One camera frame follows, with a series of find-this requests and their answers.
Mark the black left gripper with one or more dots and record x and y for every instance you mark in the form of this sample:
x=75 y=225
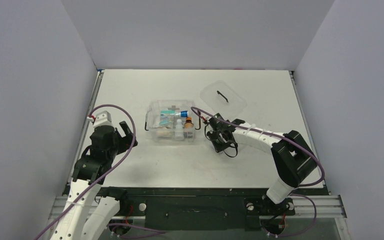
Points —
x=126 y=141

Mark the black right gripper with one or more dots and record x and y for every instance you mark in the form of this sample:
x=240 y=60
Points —
x=221 y=133

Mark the brown bottle orange label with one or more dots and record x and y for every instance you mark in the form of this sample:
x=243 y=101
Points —
x=189 y=125

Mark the teal packet of supplies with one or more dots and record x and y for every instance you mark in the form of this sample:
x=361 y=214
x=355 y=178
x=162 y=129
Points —
x=165 y=119

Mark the clear plastic medicine box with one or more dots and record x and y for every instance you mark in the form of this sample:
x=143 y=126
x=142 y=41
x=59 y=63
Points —
x=152 y=120

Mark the white bottle green label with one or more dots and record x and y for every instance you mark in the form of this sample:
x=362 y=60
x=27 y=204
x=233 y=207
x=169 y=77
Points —
x=179 y=130

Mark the white bottle blue label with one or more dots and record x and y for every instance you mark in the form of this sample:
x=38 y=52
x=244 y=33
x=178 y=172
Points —
x=178 y=114

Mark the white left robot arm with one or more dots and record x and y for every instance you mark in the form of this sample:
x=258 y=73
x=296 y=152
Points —
x=76 y=222

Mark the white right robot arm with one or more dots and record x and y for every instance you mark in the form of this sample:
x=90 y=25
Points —
x=294 y=160

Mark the clear plastic box lid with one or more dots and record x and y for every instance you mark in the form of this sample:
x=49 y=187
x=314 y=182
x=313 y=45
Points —
x=222 y=99

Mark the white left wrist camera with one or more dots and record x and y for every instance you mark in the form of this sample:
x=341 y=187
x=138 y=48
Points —
x=101 y=119

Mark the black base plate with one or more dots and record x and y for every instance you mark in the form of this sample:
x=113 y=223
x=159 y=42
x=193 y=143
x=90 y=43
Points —
x=199 y=209

